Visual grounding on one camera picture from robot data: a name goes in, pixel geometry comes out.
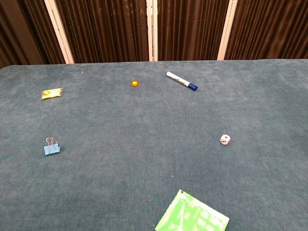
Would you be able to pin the white screen frame post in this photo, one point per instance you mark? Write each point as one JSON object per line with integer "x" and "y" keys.
{"x": 60, "y": 31}
{"x": 152, "y": 30}
{"x": 226, "y": 30}

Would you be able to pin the blue binder clip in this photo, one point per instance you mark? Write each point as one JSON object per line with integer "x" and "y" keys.
{"x": 51, "y": 148}

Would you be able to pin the dark brown pleated curtain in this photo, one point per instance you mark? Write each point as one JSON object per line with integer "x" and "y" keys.
{"x": 106, "y": 29}

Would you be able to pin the white marker with blue cap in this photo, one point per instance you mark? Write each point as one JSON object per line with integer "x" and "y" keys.
{"x": 179, "y": 80}

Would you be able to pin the green paper packet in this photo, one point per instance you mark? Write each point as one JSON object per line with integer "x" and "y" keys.
{"x": 191, "y": 214}

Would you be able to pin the small orange round cap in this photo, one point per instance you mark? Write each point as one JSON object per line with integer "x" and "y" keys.
{"x": 135, "y": 83}

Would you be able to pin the yellow sachet packet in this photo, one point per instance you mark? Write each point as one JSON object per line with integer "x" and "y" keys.
{"x": 51, "y": 93}

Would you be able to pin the blue table cloth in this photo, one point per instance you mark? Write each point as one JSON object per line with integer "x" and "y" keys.
{"x": 134, "y": 149}

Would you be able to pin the small white die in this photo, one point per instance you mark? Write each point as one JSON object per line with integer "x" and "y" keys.
{"x": 225, "y": 139}

